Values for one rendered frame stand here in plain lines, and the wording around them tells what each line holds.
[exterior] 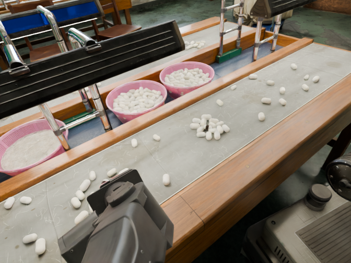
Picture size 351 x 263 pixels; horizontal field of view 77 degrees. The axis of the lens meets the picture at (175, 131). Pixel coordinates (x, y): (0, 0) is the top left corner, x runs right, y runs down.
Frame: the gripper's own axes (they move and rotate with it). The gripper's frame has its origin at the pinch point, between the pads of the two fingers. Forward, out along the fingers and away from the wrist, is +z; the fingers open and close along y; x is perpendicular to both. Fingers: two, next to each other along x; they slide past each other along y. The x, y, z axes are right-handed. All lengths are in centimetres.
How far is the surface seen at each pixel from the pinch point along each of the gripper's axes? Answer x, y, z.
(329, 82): 11, -99, 8
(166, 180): 7.2, -13.9, 7.7
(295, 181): 70, -103, 53
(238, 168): 13.4, -32.2, -0.4
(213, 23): -52, -121, 81
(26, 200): -5.3, 20.2, 22.9
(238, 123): 6, -49, 13
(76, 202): 1.0, 9.1, 15.0
